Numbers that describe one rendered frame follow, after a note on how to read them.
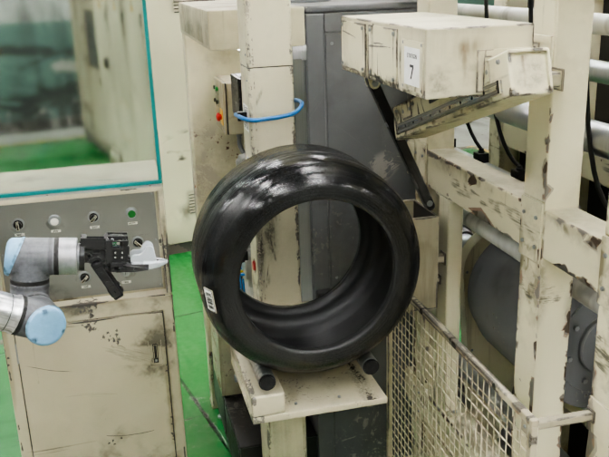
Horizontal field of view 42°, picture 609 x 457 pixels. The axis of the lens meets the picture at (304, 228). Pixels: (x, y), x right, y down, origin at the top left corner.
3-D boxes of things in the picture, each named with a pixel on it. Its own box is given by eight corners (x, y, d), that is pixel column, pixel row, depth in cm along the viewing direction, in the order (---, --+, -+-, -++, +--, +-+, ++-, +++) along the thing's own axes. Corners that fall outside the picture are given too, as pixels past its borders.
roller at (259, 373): (234, 332, 236) (240, 318, 235) (247, 336, 237) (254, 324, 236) (256, 388, 203) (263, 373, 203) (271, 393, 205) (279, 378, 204)
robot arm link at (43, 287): (15, 337, 185) (14, 286, 183) (5, 323, 195) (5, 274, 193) (56, 333, 190) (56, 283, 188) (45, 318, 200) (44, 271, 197)
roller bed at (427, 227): (371, 290, 260) (371, 203, 251) (413, 285, 263) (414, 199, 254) (391, 315, 241) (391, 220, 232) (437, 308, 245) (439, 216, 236)
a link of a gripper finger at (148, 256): (169, 247, 195) (130, 247, 192) (168, 269, 196) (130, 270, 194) (168, 243, 197) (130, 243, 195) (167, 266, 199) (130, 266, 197)
